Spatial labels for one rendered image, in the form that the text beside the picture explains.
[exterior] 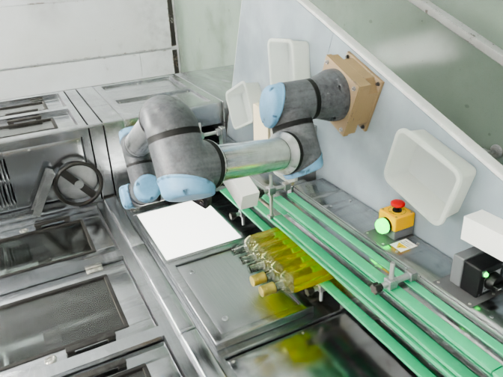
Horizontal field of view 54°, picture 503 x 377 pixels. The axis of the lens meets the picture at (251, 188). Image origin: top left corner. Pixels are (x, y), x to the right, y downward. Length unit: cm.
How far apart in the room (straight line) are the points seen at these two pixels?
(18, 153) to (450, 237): 173
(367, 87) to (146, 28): 393
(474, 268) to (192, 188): 66
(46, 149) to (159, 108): 132
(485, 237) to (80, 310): 127
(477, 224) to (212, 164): 61
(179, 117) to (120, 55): 412
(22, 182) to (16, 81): 274
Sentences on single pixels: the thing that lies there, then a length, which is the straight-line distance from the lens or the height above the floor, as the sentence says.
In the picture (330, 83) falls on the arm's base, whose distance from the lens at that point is 142.
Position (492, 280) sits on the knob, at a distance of 127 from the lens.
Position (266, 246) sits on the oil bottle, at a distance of 163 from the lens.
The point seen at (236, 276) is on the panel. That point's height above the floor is 112.
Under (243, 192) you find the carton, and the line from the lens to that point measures 153.
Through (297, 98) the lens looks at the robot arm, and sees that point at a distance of 136.
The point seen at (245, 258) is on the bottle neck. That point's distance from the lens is 161.
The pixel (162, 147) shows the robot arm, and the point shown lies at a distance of 103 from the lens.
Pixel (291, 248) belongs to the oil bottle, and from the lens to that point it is 161.
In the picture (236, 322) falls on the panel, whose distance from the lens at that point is 157.
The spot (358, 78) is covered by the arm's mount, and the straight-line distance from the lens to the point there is 143.
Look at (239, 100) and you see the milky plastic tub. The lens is 224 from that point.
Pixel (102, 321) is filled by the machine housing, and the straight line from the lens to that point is 174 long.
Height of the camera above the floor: 169
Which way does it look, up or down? 23 degrees down
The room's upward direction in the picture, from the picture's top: 105 degrees counter-clockwise
